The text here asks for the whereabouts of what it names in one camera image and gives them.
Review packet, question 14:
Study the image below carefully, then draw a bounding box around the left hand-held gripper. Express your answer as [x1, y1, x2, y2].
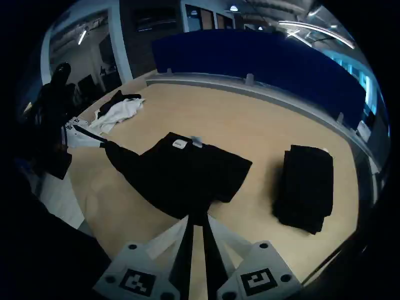
[29, 62, 109, 181]

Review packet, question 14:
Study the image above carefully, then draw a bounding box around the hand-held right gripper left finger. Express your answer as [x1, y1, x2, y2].
[93, 214, 195, 300]

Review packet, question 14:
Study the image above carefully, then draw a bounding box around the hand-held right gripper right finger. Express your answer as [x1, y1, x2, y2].
[201, 212, 304, 300]

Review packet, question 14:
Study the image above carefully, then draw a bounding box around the black towel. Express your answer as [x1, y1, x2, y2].
[104, 131, 253, 221]

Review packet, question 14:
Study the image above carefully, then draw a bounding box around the heap of white towels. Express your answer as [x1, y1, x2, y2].
[88, 89, 146, 135]

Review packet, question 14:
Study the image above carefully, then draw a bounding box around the stack of black towels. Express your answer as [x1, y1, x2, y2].
[271, 144, 335, 236]

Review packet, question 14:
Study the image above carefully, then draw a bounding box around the person's body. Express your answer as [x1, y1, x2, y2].
[9, 187, 112, 300]

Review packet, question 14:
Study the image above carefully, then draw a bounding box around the blue desk screen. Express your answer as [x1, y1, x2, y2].
[146, 31, 386, 173]

